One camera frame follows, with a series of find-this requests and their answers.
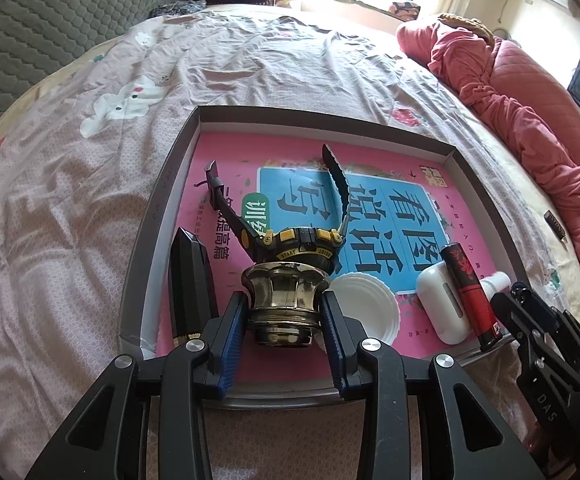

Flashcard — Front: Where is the white bottle cap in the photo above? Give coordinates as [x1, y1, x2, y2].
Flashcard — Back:
[320, 272, 401, 353]

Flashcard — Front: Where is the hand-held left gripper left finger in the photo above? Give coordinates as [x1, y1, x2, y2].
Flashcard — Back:
[24, 290, 251, 480]

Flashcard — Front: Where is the brown knitted cushion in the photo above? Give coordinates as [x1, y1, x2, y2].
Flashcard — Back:
[437, 12, 508, 41]

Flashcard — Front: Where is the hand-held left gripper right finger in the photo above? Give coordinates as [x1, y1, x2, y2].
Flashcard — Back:
[320, 290, 546, 480]

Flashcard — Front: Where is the black and gold lipstick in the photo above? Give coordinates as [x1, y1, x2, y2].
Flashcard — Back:
[167, 226, 221, 346]

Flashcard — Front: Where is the small black case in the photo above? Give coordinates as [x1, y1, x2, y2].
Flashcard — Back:
[545, 210, 569, 242]

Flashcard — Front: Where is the red and black lipstick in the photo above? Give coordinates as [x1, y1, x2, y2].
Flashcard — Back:
[444, 241, 502, 352]

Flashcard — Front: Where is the white earbuds case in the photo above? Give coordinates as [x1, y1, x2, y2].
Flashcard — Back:
[416, 260, 473, 346]

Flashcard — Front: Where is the yellow and black wristwatch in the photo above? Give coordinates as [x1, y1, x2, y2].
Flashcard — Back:
[195, 144, 358, 276]

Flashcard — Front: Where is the grey quilted headboard cover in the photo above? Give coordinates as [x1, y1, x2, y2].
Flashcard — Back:
[0, 0, 188, 156]

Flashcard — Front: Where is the brass metal knob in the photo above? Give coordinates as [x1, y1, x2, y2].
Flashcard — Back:
[240, 262, 331, 348]

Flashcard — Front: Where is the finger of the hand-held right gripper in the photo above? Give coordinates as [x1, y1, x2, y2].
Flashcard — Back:
[492, 291, 580, 391]
[512, 282, 580, 373]

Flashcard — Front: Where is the small white bottle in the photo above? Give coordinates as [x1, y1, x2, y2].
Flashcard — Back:
[480, 271, 512, 306]

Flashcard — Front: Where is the small patterned box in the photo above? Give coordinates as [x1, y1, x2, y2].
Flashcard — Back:
[391, 1, 421, 22]

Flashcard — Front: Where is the dark floral cloth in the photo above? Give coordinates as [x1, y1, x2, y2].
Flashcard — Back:
[149, 0, 205, 18]

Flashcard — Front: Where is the pink floral bed sheet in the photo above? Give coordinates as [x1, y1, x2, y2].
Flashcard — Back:
[0, 2, 580, 480]

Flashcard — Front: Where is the grey cardboard box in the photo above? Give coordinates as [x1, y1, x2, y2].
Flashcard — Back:
[118, 105, 523, 403]

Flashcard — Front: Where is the pink quilt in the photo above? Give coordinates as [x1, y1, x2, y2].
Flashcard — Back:
[396, 12, 580, 296]

